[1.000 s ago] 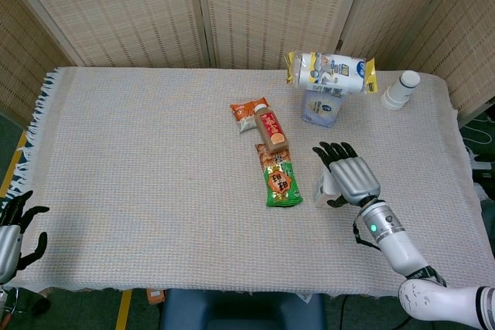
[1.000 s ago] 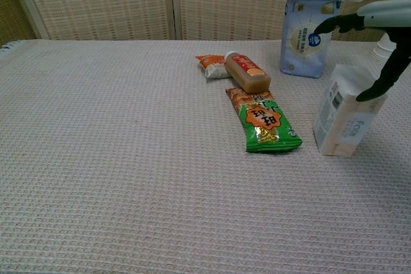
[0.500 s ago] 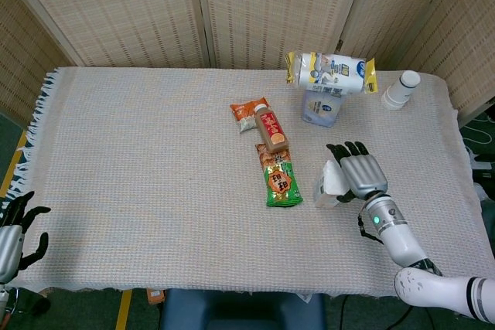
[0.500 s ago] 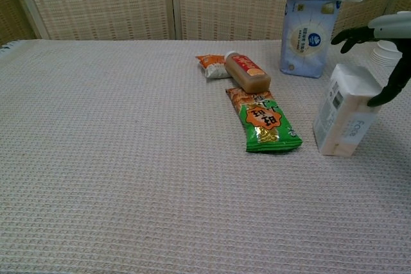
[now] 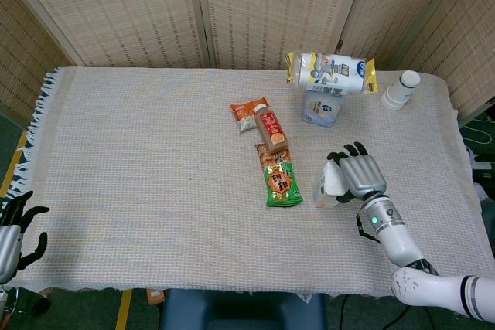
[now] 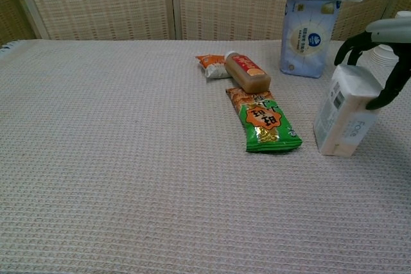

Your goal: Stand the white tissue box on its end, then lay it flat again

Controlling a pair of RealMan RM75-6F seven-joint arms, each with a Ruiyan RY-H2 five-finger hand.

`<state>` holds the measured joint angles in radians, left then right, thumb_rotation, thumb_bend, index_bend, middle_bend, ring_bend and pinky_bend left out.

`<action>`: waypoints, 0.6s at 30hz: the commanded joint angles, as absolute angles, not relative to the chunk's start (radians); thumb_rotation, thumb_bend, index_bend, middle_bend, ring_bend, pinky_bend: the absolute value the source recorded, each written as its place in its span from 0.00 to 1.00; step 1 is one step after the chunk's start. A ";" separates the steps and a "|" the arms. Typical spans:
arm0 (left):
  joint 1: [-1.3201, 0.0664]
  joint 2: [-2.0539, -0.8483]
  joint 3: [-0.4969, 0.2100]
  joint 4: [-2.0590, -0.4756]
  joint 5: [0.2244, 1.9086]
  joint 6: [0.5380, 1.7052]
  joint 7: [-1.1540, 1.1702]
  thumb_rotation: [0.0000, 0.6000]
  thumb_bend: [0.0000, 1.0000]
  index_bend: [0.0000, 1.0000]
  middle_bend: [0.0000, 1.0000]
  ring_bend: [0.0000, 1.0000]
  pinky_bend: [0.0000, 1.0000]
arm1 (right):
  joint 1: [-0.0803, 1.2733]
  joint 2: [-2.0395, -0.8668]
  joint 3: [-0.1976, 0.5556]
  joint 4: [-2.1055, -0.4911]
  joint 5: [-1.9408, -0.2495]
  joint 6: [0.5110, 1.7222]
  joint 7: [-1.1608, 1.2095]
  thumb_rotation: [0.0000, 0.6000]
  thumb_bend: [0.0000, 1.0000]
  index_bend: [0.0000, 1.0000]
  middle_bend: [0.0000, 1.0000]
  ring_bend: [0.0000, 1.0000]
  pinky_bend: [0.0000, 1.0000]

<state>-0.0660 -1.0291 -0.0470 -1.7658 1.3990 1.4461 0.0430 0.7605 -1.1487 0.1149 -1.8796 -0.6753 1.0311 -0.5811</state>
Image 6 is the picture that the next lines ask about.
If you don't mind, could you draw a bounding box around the green rice cracker snack packet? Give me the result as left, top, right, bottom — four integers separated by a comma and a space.
225, 87, 303, 154

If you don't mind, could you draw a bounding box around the beige woven tablecloth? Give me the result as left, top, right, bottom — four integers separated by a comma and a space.
0, 39, 411, 274

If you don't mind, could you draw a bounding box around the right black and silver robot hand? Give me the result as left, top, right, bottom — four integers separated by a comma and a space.
333, 17, 411, 110

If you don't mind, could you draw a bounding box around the woven bamboo folding screen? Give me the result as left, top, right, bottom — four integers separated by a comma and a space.
0, 0, 411, 47

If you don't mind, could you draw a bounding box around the stack of white paper cups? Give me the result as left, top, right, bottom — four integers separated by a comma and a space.
370, 10, 411, 66

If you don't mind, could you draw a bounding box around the brown drink bottle red label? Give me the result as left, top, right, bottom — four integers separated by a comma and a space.
224, 50, 272, 94

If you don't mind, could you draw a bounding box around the orange and white snack packet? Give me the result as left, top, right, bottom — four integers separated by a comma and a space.
195, 54, 232, 80

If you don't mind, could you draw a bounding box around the light blue tissue pack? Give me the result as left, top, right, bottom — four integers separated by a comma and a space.
279, 0, 341, 79

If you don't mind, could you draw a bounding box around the white Face tissue pack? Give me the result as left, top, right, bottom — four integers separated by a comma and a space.
313, 64, 385, 157

